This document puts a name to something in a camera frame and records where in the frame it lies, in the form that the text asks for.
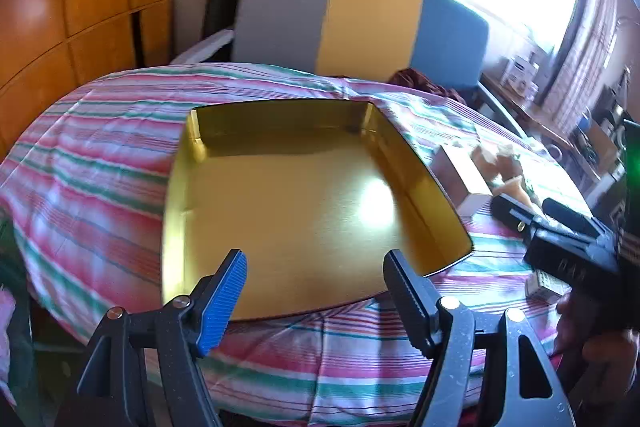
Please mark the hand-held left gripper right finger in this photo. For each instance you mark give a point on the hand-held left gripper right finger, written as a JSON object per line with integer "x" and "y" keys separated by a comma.
{"x": 407, "y": 297}

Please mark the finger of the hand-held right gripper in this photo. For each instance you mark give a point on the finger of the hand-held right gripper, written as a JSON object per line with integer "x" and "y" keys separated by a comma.
{"x": 567, "y": 216}
{"x": 510, "y": 212}

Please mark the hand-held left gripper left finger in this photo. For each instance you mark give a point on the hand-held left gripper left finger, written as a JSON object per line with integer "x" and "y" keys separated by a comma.
{"x": 225, "y": 302}

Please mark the small pale box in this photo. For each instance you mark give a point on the small pale box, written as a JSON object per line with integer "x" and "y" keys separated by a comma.
{"x": 542, "y": 285}

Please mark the beige sock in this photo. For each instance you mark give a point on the beige sock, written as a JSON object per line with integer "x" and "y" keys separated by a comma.
{"x": 500, "y": 157}

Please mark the small cardboard box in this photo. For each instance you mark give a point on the small cardboard box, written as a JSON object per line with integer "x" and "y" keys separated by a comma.
{"x": 460, "y": 177}

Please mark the gold lined box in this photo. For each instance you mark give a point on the gold lined box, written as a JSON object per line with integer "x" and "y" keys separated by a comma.
{"x": 300, "y": 207}

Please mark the person's right hand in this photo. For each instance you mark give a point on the person's right hand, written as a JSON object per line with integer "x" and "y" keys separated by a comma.
{"x": 570, "y": 327}

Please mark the brown cardboard box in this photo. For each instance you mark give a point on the brown cardboard box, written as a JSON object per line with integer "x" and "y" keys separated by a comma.
{"x": 600, "y": 142}

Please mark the wooden desk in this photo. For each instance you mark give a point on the wooden desk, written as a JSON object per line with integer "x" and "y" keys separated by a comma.
{"x": 530, "y": 112}

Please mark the white printed carton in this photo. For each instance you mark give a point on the white printed carton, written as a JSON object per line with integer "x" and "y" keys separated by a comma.
{"x": 520, "y": 72}

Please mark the dark red cloth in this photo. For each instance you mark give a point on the dark red cloth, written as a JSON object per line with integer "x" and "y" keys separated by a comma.
{"x": 420, "y": 82}

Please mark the pink patterned curtain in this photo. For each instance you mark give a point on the pink patterned curtain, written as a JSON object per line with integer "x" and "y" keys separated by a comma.
{"x": 585, "y": 47}

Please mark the striped cloth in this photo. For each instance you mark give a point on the striped cloth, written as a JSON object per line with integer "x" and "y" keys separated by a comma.
{"x": 100, "y": 157}

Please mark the grey yellow blue armchair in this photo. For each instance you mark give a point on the grey yellow blue armchair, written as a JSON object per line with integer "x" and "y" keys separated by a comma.
{"x": 370, "y": 22}

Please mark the wooden wardrobe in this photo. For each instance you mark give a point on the wooden wardrobe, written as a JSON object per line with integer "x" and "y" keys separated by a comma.
{"x": 75, "y": 7}

